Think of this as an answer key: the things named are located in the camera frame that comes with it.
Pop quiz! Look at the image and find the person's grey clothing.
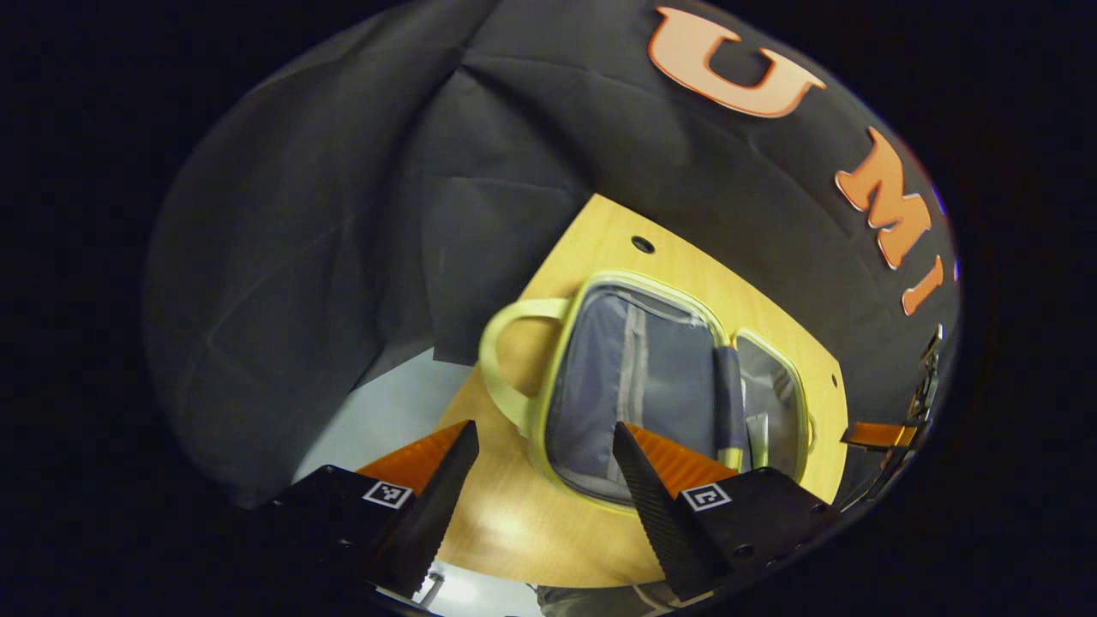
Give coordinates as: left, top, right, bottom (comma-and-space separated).
536, 581, 691, 617

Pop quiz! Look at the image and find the pale yellow suitcase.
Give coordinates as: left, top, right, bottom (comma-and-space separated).
477, 269, 817, 517

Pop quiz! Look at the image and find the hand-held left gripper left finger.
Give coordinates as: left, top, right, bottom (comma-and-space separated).
255, 419, 482, 602

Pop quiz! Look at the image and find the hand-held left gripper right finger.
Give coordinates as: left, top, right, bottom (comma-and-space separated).
610, 421, 842, 603

